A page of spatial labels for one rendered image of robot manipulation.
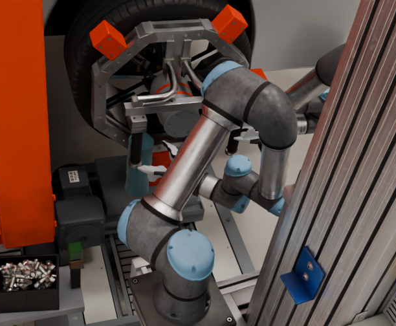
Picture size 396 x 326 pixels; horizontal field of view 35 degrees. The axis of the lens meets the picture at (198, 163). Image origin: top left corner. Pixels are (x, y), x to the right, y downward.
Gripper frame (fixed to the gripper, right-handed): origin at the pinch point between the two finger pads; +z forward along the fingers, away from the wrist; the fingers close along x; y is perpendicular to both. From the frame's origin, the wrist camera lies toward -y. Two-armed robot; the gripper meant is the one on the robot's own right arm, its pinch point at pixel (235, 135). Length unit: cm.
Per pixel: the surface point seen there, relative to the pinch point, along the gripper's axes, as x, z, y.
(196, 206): -26, -3, -69
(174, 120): -5.9, 20.2, 3.8
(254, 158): -64, -48, -83
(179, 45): -21.1, 16.5, 22.8
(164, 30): -21.4, 22.0, 28.9
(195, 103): -1.5, 15.7, 14.7
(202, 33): -20.4, 9.5, 27.3
